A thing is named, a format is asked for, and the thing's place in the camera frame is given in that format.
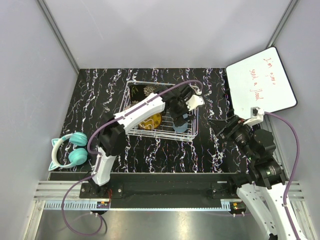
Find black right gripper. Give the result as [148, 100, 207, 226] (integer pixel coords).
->
[206, 113, 257, 161]

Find light blue plastic cup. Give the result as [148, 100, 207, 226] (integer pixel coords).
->
[172, 122, 188, 133]

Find white wire dish rack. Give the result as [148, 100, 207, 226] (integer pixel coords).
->
[119, 80, 199, 142]

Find yellow patterned plate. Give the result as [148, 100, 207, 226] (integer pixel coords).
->
[138, 113, 162, 131]

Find black floral square plate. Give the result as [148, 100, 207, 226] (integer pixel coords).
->
[129, 84, 168, 105]

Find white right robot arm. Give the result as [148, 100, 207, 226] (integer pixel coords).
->
[215, 115, 306, 240]

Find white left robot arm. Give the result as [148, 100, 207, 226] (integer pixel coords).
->
[87, 80, 205, 198]

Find white whiteboard with red writing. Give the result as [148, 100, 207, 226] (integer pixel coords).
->
[225, 46, 298, 119]

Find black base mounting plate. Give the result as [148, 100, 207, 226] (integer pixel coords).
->
[79, 173, 240, 211]

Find teal cat ear headphones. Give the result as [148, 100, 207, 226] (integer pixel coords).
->
[48, 132, 88, 172]

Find aluminium rail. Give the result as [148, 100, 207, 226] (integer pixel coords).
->
[33, 179, 306, 210]

